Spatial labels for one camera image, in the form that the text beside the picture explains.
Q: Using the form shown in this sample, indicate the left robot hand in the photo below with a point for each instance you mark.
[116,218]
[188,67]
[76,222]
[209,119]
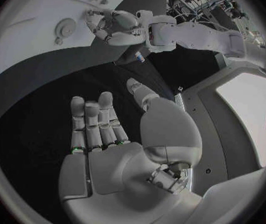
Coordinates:
[123,25]

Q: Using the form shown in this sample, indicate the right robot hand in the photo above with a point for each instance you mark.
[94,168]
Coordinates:
[114,171]

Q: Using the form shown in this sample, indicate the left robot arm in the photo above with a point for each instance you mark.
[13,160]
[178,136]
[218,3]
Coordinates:
[193,35]

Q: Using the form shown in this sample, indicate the white task board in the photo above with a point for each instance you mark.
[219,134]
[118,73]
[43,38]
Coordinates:
[30,44]

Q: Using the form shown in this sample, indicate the grey gear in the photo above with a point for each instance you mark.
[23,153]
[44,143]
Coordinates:
[65,28]

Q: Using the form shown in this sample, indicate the small grey peg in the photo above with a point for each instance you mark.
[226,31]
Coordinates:
[58,41]

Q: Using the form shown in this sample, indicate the metal equipment rack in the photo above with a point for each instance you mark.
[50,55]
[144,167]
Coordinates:
[198,0]

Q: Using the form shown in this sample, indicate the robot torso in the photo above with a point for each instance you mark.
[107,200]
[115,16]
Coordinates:
[217,127]

